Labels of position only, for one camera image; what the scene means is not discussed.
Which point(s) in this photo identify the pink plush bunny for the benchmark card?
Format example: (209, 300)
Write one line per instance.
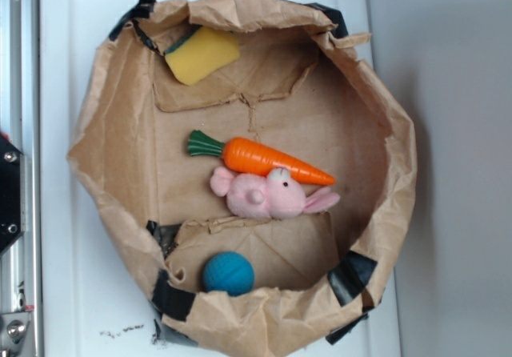
(276, 196)

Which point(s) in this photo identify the orange plastic toy carrot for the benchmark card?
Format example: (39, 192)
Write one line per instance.
(245, 156)

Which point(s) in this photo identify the brown paper bag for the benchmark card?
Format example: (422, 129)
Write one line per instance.
(296, 88)

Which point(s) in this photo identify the blue textured ball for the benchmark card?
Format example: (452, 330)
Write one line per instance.
(229, 272)

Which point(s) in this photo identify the yellow sponge with green back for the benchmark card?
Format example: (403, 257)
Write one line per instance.
(201, 53)

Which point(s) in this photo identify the white plastic tray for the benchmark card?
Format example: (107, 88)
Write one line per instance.
(91, 305)

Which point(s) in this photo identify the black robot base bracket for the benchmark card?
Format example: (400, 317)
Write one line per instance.
(11, 194)

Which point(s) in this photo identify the aluminium frame rail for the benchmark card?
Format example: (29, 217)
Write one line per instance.
(21, 276)

